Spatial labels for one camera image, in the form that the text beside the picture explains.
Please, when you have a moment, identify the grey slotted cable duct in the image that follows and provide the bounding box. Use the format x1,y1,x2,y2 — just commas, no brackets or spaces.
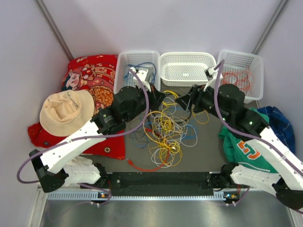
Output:
47,190,239,201

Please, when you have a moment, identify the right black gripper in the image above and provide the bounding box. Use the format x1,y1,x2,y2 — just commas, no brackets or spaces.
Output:
175,82,231,123

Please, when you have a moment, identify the black round cable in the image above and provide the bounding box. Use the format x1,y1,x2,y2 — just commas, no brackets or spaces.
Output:
165,93,194,121

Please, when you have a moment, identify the left white mesh basket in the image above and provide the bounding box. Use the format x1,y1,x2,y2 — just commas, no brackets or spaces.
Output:
113,50,161,94

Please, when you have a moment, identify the middle white perforated basket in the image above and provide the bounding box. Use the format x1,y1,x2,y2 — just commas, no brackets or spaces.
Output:
160,52,216,87

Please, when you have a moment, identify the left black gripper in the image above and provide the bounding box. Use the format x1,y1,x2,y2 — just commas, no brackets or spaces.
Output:
125,82,167,123

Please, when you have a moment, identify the white cloth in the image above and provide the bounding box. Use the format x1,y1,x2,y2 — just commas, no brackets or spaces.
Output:
67,156,93,166

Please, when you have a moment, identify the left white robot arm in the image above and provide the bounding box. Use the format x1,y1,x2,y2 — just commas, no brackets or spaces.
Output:
29,86,165,193

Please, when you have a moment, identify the red patterned cloth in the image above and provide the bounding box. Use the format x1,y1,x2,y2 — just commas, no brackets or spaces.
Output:
27,55,125,160

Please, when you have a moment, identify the light blue thin cable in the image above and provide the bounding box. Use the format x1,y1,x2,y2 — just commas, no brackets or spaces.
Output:
130,118,198,148

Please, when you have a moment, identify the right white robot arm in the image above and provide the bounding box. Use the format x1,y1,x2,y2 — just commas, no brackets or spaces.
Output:
176,84,303,213

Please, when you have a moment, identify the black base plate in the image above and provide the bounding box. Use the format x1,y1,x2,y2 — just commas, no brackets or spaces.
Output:
92,172,213,196

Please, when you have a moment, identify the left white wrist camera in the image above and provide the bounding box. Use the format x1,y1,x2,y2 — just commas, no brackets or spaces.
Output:
130,67,151,92

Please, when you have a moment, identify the blue plaid cloth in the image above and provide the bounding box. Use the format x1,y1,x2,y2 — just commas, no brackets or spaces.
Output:
257,106,295,154

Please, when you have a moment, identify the thin red cable in basket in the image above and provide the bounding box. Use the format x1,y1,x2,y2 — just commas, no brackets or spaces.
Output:
220,66,254,94

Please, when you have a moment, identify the blue ethernet cable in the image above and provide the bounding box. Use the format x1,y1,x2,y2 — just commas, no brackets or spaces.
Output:
123,62,158,87

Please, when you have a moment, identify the orange red ethernet cable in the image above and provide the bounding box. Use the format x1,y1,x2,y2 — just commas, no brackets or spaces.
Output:
127,127,171,172

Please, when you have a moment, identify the right white mesh basket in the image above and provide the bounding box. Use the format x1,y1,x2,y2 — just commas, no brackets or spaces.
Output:
218,50,264,104

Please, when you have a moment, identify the beige bucket hat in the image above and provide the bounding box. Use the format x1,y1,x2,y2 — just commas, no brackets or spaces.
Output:
39,90,95,137

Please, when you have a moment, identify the white mesh basket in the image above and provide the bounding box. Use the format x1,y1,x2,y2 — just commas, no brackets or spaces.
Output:
113,50,161,94
218,50,264,104

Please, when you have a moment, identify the green jersey shirt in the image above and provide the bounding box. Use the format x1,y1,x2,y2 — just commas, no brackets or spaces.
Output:
218,106,282,173

